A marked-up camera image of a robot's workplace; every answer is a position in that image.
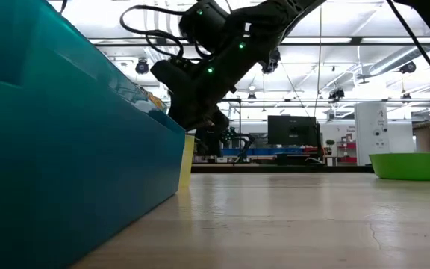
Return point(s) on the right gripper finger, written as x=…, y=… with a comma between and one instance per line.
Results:
x=190, y=122
x=209, y=121

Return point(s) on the yellow Maruchan ramen packet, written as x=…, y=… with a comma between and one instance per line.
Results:
x=155, y=101

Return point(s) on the black background robot arm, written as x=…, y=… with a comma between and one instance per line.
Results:
x=245, y=140

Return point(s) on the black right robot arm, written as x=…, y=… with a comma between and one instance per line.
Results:
x=267, y=22

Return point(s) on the person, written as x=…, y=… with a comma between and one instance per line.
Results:
x=209, y=145

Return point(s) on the yellow translucent plastic bin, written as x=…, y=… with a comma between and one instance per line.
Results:
x=186, y=160

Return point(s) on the background wooden table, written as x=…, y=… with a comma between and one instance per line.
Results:
x=230, y=163

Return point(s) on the black ceiling spotlight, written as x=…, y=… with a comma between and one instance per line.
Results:
x=408, y=67
x=273, y=61
x=336, y=94
x=142, y=67

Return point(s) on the blue storage crates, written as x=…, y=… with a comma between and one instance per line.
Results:
x=263, y=151

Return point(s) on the black overhead rig beam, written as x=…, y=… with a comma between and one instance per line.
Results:
x=125, y=41

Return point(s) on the dark teal plastic bin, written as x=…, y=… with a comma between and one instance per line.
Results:
x=50, y=168

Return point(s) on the white pillar with signs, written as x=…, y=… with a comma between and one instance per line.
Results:
x=371, y=132

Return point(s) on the bright green plastic bowl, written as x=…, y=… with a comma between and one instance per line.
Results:
x=409, y=166

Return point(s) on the black aluminium table frame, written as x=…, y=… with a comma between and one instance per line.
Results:
x=312, y=169

